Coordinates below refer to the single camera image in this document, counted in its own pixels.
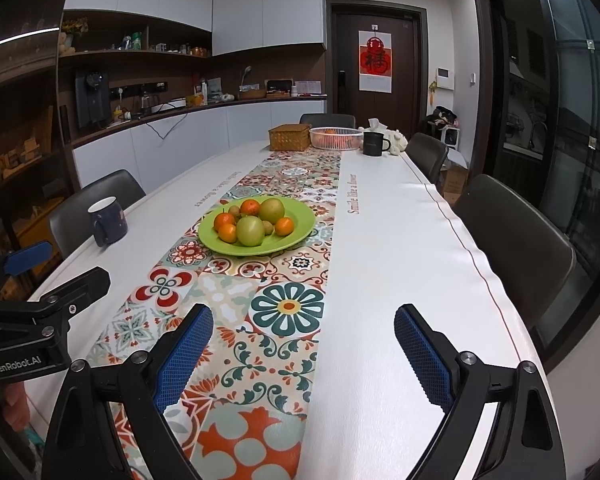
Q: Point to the pink plastic basket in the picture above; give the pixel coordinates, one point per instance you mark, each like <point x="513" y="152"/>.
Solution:
<point x="336" y="141"/>

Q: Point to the dark blue mug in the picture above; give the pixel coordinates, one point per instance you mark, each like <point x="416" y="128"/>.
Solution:
<point x="109" y="225"/>

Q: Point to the small teddy bear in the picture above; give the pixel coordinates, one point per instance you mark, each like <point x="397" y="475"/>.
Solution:
<point x="66" y="45"/>

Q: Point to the grey dining chair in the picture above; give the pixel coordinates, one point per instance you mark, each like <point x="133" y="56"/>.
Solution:
<point x="427" y="155"/>
<point x="97" y="195"/>
<point x="517" y="245"/>
<point x="327" y="120"/>

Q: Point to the person's left hand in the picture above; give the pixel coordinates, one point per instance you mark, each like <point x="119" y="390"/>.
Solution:
<point x="17" y="405"/>

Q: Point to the white tissue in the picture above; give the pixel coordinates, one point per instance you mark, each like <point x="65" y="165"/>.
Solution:
<point x="376" y="124"/>

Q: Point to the dark wooden door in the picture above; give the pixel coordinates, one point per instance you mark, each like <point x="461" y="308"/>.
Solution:
<point x="405" y="60"/>

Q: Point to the wicker tray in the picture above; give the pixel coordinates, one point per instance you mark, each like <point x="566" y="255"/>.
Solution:
<point x="252" y="94"/>

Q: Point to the white stool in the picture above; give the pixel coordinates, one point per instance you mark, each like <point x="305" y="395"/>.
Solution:
<point x="450" y="137"/>

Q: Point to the red and white door poster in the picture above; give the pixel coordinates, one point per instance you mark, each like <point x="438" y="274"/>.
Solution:
<point x="375" y="62"/>

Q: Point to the white card stand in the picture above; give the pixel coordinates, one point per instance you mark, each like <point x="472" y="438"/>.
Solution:
<point x="308" y="88"/>

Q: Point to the glass front wooden cabinet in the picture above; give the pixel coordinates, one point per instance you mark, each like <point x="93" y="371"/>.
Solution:
<point x="25" y="160"/>

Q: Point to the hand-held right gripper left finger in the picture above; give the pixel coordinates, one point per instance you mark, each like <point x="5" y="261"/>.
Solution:
<point x="185" y="355"/>

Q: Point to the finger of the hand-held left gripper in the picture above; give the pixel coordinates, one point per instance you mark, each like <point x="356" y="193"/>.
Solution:
<point x="82" y="287"/>
<point x="27" y="259"/>

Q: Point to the large green apple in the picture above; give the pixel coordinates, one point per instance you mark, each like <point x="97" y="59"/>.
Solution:
<point x="250" y="231"/>

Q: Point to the glass kettle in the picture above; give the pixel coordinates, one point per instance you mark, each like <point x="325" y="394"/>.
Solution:
<point x="146" y="102"/>

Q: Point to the white wall intercom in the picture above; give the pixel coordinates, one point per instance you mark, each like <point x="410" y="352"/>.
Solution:
<point x="445" y="78"/>

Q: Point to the small brown kiwi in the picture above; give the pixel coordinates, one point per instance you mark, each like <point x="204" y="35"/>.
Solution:
<point x="268" y="228"/>
<point x="234" y="210"/>

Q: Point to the yellow hanging charm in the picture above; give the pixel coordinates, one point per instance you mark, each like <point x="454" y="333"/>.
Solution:
<point x="433" y="91"/>

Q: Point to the black box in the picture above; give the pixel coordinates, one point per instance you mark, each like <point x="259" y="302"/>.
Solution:
<point x="278" y="87"/>

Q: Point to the cardboard box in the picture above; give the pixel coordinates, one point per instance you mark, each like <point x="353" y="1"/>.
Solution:
<point x="455" y="180"/>

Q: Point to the green bottle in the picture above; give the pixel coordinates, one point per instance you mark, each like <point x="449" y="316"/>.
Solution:
<point x="136" y="41"/>

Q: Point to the metal faucet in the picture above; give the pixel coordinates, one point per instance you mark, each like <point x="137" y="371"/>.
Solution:
<point x="532" y="135"/>

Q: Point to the white upper cabinets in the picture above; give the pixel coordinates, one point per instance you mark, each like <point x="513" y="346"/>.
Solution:
<point x="260" y="10"/>

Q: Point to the white counter cabinet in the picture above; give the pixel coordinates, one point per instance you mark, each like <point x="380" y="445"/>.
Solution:
<point x="220" y="130"/>

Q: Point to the white bottle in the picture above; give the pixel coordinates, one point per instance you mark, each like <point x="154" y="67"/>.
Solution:
<point x="203" y="94"/>

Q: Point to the black water dispenser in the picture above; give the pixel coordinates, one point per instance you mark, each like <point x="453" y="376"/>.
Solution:
<point x="91" y="99"/>

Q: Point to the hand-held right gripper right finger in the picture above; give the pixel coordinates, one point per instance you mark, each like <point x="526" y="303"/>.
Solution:
<point x="422" y="355"/>

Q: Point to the dark green mug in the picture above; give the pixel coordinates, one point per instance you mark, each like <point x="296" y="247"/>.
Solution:
<point x="374" y="145"/>

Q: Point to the white desk lamp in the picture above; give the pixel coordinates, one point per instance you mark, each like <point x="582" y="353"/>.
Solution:
<point x="245" y="72"/>

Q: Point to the yellow flower bouquet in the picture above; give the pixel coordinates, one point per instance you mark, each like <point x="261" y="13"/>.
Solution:
<point x="76" y="26"/>

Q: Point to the glass sliding door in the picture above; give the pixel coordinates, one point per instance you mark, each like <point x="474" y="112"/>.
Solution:
<point x="580" y="135"/>

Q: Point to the wicker box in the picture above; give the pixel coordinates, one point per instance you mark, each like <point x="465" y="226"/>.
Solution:
<point x="289" y="139"/>

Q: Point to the pile of clothes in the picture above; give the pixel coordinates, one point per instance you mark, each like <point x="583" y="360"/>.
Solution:
<point x="442" y="117"/>

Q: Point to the green plate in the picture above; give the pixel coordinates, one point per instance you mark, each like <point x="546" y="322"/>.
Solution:
<point x="300" y="215"/>

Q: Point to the white plush toy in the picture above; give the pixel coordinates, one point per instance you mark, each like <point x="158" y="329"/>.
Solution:
<point x="397" y="141"/>

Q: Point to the patterned table runner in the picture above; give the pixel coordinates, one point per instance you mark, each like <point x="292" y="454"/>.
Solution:
<point x="290" y="280"/>

